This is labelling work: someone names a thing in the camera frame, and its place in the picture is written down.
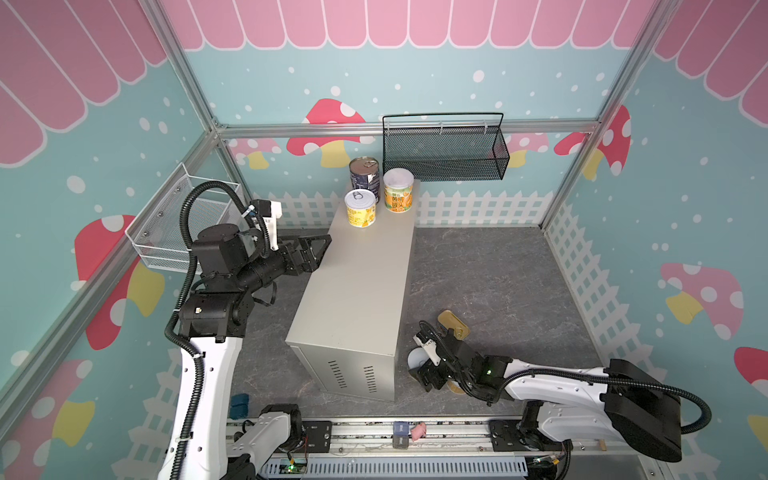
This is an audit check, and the teal small object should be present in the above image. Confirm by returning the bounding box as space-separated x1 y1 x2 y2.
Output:
228 393 250 420

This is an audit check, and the white wire mesh basket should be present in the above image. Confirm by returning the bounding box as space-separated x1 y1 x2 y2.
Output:
125 164 247 273

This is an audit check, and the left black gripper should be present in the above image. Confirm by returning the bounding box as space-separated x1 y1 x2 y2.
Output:
235 234 331 292

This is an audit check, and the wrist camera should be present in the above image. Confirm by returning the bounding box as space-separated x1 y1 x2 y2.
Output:
241 199 282 257
413 335 442 366

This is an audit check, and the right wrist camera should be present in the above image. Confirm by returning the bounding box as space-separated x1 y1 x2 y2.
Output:
413 335 442 366

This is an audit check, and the black wire mesh basket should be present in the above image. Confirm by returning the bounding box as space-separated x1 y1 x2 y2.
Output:
381 112 510 182

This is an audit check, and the dark blue tall can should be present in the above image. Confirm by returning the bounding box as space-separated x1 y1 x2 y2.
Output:
349 156 380 202

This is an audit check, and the green circuit board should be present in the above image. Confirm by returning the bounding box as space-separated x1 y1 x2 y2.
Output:
279 459 308 475

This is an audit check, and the yellow can white lid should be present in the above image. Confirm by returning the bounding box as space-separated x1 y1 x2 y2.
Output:
383 168 415 213

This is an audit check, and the yellow can pull-tab lid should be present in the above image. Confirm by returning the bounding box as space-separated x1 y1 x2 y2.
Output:
344 189 377 228
407 347 430 371
446 379 465 395

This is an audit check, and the grey small block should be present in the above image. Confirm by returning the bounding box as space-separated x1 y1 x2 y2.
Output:
392 421 410 450

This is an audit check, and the pink small object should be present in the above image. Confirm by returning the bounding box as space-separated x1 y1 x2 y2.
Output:
410 422 427 441

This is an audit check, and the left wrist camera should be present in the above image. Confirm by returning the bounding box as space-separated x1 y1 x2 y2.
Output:
241 199 282 257

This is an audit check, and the gold flat sardine tin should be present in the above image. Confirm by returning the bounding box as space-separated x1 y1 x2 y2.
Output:
437 310 470 341

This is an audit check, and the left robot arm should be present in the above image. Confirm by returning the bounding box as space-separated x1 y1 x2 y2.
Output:
158 180 332 479

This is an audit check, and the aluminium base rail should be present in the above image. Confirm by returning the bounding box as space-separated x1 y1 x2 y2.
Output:
222 413 661 479

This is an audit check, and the grey metal cabinet counter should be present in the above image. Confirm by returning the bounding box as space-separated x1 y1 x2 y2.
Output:
286 204 417 402

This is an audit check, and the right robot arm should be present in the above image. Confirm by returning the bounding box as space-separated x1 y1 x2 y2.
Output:
408 321 712 463

